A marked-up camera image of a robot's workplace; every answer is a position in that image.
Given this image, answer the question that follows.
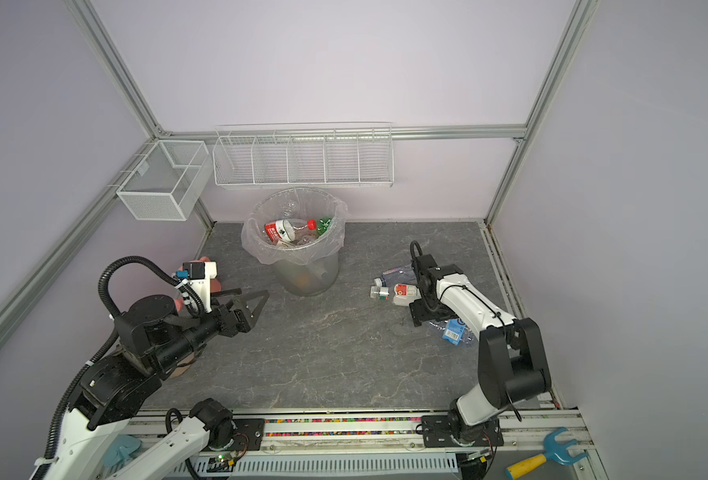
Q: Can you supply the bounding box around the light blue label bottle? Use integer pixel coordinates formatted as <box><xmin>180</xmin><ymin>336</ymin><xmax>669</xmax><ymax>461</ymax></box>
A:
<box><xmin>429</xmin><ymin>318</ymin><xmax>476</xmax><ymax>346</ymax></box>

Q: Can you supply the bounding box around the green soda bottle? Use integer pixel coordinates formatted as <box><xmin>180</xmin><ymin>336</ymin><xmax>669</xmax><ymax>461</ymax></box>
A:
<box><xmin>316</xmin><ymin>217</ymin><xmax>333</xmax><ymax>237</ymax></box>

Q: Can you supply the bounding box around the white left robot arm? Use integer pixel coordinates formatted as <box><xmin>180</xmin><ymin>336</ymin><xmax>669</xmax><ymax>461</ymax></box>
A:
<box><xmin>32</xmin><ymin>256</ymin><xmax>270</xmax><ymax>479</ymax></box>

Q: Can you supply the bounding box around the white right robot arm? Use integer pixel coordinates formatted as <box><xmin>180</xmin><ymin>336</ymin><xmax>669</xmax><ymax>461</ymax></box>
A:
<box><xmin>409</xmin><ymin>241</ymin><xmax>552</xmax><ymax>445</ymax></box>

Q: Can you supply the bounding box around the grey mesh waste bin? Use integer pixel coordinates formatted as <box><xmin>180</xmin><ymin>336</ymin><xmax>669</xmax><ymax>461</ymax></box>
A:
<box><xmin>241</xmin><ymin>187</ymin><xmax>349</xmax><ymax>297</ymax></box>

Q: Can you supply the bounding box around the clear plastic bin liner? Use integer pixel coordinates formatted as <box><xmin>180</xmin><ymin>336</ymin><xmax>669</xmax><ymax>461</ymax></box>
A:
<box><xmin>241</xmin><ymin>187</ymin><xmax>349</xmax><ymax>265</ymax></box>

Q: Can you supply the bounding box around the teal plastic shovel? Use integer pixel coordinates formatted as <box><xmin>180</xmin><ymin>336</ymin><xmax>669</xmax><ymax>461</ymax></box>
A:
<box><xmin>103</xmin><ymin>434</ymin><xmax>142</xmax><ymax>469</ymax></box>

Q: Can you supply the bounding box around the blue yellow toy rake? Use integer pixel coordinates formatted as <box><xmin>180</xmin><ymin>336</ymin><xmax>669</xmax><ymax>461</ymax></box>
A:
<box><xmin>505</xmin><ymin>427</ymin><xmax>589</xmax><ymax>480</ymax></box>

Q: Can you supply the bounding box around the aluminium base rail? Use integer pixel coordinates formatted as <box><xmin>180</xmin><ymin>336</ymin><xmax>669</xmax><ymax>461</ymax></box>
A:
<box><xmin>80</xmin><ymin>409</ymin><xmax>595</xmax><ymax>480</ymax></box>

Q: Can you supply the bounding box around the white mesh wall basket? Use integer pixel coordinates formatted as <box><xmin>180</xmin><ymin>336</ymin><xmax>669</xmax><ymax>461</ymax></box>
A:
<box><xmin>117</xmin><ymin>140</ymin><xmax>214</xmax><ymax>221</ymax></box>

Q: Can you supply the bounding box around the white wire wall shelf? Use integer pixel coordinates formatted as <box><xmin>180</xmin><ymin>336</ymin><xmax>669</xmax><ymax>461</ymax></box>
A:
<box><xmin>212</xmin><ymin>122</ymin><xmax>395</xmax><ymax>188</ymax></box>

